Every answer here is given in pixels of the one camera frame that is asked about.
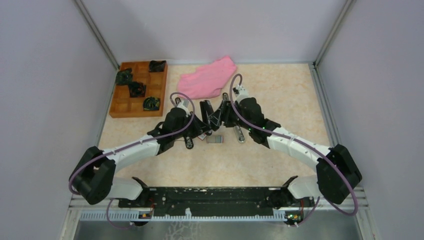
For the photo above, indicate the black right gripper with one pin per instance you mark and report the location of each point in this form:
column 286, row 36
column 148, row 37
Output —
column 237, row 105

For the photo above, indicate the orange wooden compartment tray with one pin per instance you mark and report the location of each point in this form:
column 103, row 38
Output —
column 124, row 106

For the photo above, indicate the dark rolled sock back left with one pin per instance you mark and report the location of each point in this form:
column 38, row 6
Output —
column 124, row 77

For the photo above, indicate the pink cloth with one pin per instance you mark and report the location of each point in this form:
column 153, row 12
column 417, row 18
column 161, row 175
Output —
column 207, row 80

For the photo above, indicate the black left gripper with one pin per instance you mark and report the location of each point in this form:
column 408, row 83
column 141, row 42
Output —
column 199, row 128

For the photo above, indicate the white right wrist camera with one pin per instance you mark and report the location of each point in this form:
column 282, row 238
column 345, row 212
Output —
column 240, row 93

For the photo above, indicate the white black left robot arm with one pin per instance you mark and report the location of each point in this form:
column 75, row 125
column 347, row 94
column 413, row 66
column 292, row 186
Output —
column 94, row 177

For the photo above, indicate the aluminium frame corner post right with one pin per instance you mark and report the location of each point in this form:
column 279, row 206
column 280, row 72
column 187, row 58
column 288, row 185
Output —
column 345, row 10

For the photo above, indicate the aluminium frame rail right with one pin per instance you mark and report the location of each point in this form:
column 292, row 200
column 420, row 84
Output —
column 325, row 106

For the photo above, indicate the white slotted cable duct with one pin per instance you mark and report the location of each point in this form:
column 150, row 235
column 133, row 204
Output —
column 136, row 216

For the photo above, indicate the aluminium frame corner post left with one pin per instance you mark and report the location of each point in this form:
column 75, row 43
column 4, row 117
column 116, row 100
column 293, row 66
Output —
column 90, row 22

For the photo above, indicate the aluminium front frame rail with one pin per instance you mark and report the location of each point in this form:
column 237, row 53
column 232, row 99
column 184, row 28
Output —
column 348, row 205

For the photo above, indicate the red white staple box sleeve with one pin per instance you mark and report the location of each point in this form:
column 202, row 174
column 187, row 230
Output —
column 204, row 135

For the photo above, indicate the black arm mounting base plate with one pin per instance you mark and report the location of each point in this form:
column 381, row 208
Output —
column 215, row 201

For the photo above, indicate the aluminium frame corner post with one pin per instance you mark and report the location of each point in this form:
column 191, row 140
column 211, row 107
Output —
column 90, row 22
column 345, row 10

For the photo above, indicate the beige and black stapler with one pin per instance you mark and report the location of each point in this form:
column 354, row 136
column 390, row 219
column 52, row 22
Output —
column 237, row 130

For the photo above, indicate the aluminium frame rail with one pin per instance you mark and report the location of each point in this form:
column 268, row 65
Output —
column 348, row 205
column 325, row 106

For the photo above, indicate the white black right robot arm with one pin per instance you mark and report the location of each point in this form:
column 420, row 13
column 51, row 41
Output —
column 330, row 164

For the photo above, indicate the dark rolled sock back right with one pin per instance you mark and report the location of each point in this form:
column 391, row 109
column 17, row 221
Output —
column 157, row 66

